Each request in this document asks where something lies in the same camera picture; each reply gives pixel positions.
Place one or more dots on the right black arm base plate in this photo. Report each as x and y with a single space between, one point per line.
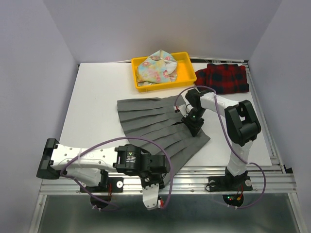
227 184

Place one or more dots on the red black plaid skirt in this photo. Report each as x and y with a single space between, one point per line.
223 78

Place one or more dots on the pastel patterned cloth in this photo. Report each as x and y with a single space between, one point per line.
159 67

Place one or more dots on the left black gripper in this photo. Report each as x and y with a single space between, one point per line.
158 179

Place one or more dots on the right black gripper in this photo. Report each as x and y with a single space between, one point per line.
194 126

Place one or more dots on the grey skirt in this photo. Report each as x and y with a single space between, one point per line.
155 119

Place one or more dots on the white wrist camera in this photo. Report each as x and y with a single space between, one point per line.
150 197
184 109

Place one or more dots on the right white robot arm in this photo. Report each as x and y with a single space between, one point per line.
241 128

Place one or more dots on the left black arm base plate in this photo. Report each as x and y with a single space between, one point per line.
109 185

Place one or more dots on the yellow plastic bin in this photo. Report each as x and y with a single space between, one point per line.
185 73

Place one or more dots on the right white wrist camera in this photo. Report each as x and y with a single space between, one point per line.
184 109

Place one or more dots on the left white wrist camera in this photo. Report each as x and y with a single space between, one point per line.
150 197

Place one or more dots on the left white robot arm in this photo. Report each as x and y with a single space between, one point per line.
92 167

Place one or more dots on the aluminium frame rail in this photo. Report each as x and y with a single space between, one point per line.
62 208

